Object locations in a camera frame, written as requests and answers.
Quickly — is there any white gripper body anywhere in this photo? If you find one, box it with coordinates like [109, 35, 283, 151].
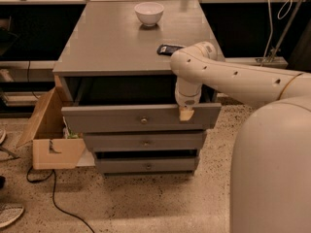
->
[175, 78, 202, 110]

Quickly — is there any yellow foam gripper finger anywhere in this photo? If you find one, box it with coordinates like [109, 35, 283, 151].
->
[179, 107, 194, 121]

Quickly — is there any grey top drawer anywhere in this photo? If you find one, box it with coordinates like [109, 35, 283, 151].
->
[61, 103, 221, 133]

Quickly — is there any grey drawer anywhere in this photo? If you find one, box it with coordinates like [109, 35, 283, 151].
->
[84, 130, 207, 151]
[61, 103, 221, 133]
[95, 157, 199, 174]

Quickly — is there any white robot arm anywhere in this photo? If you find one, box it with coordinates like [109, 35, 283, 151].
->
[170, 42, 311, 233]

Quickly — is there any grey middle drawer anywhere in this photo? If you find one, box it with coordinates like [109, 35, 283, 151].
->
[84, 130, 207, 151]

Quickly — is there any grey bottom drawer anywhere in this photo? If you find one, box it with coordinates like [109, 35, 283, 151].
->
[95, 157, 199, 174]

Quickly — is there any grey drawer cabinet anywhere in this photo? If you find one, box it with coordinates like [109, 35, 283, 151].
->
[53, 1, 218, 162]

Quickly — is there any dark blue snack packet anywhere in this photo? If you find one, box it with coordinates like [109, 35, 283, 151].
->
[156, 44, 184, 56]

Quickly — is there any white bowl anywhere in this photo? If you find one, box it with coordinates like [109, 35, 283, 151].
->
[134, 2, 164, 26]

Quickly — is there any green snack bag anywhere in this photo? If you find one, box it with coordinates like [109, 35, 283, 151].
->
[63, 117, 83, 139]

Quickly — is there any cardboard box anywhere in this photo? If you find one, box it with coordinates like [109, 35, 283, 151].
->
[17, 76, 86, 170]

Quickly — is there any metal stand pole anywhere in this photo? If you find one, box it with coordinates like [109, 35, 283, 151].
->
[265, 0, 305, 62]

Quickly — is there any shoe tip at left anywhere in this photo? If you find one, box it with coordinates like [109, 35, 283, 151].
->
[0, 129, 7, 145]

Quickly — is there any grey knit shoe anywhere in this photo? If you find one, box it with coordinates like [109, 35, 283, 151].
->
[0, 203, 24, 228]

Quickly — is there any white cable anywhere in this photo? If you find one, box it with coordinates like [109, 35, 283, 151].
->
[260, 0, 294, 66]

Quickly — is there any black floor cable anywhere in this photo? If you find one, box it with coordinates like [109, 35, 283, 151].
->
[25, 167, 96, 233]

